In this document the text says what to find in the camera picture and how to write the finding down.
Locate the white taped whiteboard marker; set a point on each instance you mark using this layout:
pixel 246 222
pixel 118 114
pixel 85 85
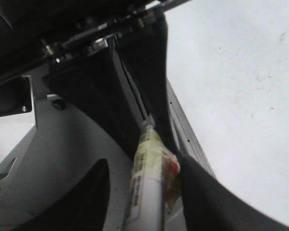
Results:
pixel 154 171

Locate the black robot base mechanism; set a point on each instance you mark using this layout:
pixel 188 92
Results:
pixel 105 57

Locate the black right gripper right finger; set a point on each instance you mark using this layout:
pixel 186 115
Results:
pixel 209 206

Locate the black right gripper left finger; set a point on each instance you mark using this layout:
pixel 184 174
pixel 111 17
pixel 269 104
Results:
pixel 83 208

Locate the white whiteboard with aluminium frame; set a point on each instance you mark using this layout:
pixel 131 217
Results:
pixel 228 63

